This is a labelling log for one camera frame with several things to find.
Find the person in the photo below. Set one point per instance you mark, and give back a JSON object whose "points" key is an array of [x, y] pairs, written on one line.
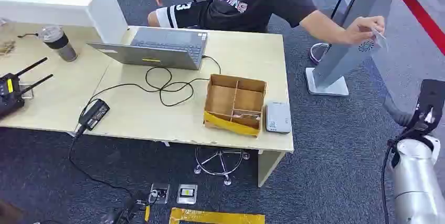
{"points": [[250, 10]]}

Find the chrome chair base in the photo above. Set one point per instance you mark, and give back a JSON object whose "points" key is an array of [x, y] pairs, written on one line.
{"points": [[220, 161]]}

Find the small yellow tape piece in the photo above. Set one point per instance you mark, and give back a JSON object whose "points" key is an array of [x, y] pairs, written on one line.
{"points": [[147, 213]]}

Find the floor socket with plug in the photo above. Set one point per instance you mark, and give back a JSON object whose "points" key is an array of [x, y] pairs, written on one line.
{"points": [[159, 194]]}

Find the white card reader device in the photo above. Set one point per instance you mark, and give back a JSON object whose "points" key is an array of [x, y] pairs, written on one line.
{"points": [[278, 117]]}

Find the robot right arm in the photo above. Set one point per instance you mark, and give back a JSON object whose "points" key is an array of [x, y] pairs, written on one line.
{"points": [[417, 187]]}

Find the black radio with antennas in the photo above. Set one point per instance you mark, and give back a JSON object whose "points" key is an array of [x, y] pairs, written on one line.
{"points": [[9, 94]]}

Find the yellow floor tape strip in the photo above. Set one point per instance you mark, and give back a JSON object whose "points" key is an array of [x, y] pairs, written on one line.
{"points": [[215, 217]]}

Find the clear radio stand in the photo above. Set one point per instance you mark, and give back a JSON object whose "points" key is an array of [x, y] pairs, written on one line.
{"points": [[27, 92]]}

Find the pale desk with leg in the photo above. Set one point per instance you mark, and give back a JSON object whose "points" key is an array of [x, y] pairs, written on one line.
{"points": [[146, 118]]}

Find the black tumbler with clear lid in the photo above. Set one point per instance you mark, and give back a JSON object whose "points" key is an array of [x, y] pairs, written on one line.
{"points": [[59, 43]]}

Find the black plug block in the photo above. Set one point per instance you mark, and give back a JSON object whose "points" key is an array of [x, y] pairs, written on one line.
{"points": [[127, 212]]}

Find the grey laptop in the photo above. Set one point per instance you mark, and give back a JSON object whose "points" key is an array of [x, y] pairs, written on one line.
{"points": [[163, 50]]}

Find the person's left hand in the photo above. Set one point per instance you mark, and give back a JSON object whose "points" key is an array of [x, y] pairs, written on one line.
{"points": [[361, 29]]}

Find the brown object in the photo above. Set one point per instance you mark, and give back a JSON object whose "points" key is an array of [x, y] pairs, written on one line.
{"points": [[8, 213]]}

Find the red barrier belt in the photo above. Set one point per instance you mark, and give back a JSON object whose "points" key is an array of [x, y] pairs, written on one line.
{"points": [[422, 21]]}

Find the white desk partition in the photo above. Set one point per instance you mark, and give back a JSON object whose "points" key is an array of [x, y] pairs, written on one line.
{"points": [[59, 1]]}

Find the floor socket with yellow label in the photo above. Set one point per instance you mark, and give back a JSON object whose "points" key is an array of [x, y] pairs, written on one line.
{"points": [[187, 194]]}

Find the black power adapter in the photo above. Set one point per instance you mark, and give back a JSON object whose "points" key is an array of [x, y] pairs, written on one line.
{"points": [[94, 114]]}

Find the chrome stanchion base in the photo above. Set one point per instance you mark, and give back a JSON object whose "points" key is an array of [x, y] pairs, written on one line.
{"points": [[318, 54]]}

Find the grey kiosk stand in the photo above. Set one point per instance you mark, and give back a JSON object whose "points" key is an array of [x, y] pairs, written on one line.
{"points": [[351, 31]]}

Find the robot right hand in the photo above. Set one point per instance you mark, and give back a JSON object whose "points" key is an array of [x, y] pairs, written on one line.
{"points": [[432, 104]]}

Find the wooden compartment box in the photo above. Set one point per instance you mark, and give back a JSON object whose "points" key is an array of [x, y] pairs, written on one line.
{"points": [[233, 102]]}

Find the white card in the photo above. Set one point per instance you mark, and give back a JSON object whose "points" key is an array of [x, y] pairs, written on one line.
{"points": [[381, 40], [247, 115]]}

